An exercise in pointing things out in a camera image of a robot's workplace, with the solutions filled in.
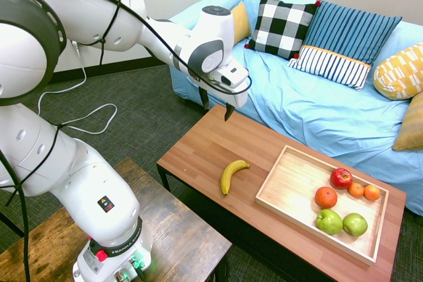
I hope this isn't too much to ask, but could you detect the green apple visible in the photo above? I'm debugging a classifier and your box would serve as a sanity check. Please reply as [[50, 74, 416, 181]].
[[315, 209, 344, 236], [342, 212, 369, 238]]

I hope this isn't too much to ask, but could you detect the black white checkered pillow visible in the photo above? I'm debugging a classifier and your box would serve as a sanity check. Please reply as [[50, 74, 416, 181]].
[[244, 0, 322, 60]]

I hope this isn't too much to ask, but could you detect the blue striped pillow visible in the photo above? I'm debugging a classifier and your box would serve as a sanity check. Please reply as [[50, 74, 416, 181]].
[[302, 0, 403, 67]]

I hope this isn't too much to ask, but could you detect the red-brown wooden coffee table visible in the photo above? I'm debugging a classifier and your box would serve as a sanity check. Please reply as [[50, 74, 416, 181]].
[[156, 104, 408, 282]]

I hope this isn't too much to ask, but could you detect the large orange fruit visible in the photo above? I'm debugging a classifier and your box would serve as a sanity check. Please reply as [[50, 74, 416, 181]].
[[314, 186, 338, 209]]

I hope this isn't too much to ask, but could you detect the yellow white patterned bolster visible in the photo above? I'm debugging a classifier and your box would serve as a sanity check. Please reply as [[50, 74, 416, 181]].
[[373, 42, 423, 101]]

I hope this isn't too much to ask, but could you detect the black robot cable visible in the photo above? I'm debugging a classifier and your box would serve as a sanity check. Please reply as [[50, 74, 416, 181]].
[[0, 0, 252, 282]]

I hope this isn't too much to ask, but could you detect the light wooden tray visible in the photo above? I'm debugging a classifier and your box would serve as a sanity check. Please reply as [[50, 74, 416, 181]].
[[254, 145, 390, 266]]

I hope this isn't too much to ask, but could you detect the red apple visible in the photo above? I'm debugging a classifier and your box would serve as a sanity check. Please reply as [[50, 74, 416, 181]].
[[329, 168, 354, 190]]

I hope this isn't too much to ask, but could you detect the yellow banana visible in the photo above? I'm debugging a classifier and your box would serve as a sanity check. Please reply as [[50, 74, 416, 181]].
[[220, 159, 251, 196]]

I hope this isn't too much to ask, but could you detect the plain mustard pillow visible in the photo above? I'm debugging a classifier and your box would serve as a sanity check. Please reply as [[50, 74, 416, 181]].
[[230, 1, 252, 44]]

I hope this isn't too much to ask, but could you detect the light blue covered sofa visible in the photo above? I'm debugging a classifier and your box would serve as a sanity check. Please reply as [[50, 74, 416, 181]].
[[168, 0, 423, 216]]

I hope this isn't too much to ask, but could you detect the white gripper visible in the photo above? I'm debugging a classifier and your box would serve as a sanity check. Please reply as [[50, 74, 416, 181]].
[[188, 61, 250, 122]]

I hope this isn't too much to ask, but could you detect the rustic dark wooden table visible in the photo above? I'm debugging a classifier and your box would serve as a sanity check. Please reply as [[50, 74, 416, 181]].
[[0, 157, 233, 282]]

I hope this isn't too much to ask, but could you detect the mustard striped pillow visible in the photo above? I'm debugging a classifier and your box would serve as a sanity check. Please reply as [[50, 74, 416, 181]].
[[392, 92, 423, 152]]

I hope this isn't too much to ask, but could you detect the small orange fruit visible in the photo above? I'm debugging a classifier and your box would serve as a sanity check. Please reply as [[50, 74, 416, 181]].
[[364, 184, 381, 201], [348, 182, 365, 198]]

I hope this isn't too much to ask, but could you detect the white navy striped pillow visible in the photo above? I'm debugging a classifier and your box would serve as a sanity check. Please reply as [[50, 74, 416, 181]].
[[286, 45, 373, 92]]

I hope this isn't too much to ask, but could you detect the thin white cable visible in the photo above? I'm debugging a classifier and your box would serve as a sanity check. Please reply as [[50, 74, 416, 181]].
[[37, 40, 118, 135]]

